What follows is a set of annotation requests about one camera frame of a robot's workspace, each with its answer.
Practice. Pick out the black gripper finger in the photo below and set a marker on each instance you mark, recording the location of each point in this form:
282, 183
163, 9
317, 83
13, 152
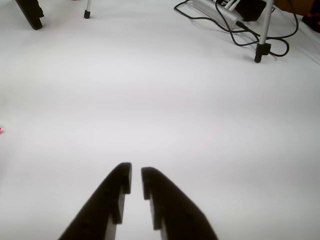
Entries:
175, 210
105, 200

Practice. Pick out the silver tripod leg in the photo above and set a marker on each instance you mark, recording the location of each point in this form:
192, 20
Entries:
265, 30
88, 8

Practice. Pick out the black stepped stand foot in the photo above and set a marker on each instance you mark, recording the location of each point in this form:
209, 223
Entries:
31, 13

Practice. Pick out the silver power strip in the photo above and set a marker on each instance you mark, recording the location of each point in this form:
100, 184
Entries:
217, 13

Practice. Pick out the black power adapter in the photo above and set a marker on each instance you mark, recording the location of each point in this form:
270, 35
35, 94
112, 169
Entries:
252, 10

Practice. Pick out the orange black object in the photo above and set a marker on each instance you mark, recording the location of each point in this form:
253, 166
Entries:
312, 21

